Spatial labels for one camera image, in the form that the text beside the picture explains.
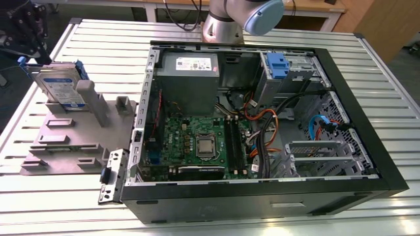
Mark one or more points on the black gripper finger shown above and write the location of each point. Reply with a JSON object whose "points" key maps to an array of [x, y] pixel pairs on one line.
{"points": [[44, 54]]}

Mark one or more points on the hard disk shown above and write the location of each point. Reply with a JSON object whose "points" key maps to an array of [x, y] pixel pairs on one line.
{"points": [[59, 86]]}

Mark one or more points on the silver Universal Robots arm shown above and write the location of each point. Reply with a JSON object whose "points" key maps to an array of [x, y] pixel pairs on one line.
{"points": [[223, 29]]}

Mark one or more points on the grey parts rack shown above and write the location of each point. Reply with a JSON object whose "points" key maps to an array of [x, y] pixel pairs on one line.
{"points": [[82, 137]]}

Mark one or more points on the green RAM stick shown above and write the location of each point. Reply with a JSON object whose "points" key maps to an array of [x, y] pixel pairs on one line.
{"points": [[62, 148]]}

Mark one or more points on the grey power supply unit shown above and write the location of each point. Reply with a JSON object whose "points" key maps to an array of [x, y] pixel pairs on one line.
{"points": [[187, 93]]}

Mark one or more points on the green motherboard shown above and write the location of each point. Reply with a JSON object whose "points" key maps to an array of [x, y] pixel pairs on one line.
{"points": [[214, 123]]}

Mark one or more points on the silver CPU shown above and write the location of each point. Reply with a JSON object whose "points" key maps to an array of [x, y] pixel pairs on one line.
{"points": [[206, 147]]}

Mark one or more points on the CPU socket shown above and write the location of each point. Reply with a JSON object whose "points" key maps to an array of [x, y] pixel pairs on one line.
{"points": [[196, 157]]}

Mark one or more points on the black graphics card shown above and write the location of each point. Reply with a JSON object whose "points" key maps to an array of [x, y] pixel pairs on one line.
{"points": [[196, 172]]}

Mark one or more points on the black RAM slot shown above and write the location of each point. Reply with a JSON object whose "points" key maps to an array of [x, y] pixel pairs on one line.
{"points": [[235, 145], [239, 145], [231, 145]]}

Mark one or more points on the grey metal drive cage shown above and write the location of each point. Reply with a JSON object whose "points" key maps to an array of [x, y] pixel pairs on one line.
{"points": [[272, 88]]}

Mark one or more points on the blue plastic drive latch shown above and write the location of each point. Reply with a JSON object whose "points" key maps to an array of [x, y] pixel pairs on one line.
{"points": [[278, 66]]}

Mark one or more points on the black open PC case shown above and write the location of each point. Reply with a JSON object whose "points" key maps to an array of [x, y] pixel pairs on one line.
{"points": [[230, 204]]}

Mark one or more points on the wooden cabinet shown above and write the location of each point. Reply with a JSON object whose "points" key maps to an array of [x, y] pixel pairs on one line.
{"points": [[378, 19]]}

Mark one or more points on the metal slot bracket blue latch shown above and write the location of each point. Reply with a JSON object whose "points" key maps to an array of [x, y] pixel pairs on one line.
{"points": [[118, 172]]}

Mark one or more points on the wooden desk white frame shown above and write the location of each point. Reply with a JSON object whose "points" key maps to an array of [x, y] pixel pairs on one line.
{"points": [[311, 11]]}

